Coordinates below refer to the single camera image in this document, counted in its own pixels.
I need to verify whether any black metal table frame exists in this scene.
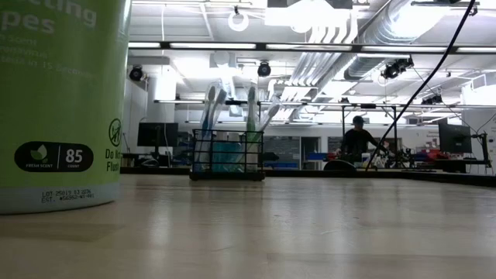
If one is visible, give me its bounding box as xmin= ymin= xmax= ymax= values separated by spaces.
xmin=119 ymin=165 xmax=496 ymax=189

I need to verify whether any blue toothbrush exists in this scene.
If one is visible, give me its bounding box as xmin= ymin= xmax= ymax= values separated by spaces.
xmin=195 ymin=81 xmax=218 ymax=174
xmin=205 ymin=87 xmax=229 ymax=174

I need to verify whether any person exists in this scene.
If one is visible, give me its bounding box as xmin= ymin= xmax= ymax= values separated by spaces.
xmin=339 ymin=115 xmax=391 ymax=164

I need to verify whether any silver ventilation duct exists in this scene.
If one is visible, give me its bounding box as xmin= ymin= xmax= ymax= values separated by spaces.
xmin=286 ymin=0 xmax=462 ymax=90

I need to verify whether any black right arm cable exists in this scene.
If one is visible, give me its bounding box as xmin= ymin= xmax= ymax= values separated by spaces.
xmin=365 ymin=0 xmax=477 ymax=171

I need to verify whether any overhead LED light bar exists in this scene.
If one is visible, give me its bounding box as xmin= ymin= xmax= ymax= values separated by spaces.
xmin=127 ymin=40 xmax=496 ymax=54

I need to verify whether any green wipes canister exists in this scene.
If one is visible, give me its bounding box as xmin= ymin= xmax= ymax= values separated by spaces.
xmin=0 ymin=0 xmax=133 ymax=215

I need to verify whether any black computer monitor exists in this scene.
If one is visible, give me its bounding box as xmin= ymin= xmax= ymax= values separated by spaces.
xmin=438 ymin=122 xmax=473 ymax=154
xmin=136 ymin=122 xmax=180 ymax=148

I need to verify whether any white ring light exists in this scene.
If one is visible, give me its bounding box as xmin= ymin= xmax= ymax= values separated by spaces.
xmin=227 ymin=9 xmax=250 ymax=33

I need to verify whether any black wire caddy basket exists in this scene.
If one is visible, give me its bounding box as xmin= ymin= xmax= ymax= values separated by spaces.
xmin=188 ymin=129 xmax=267 ymax=182

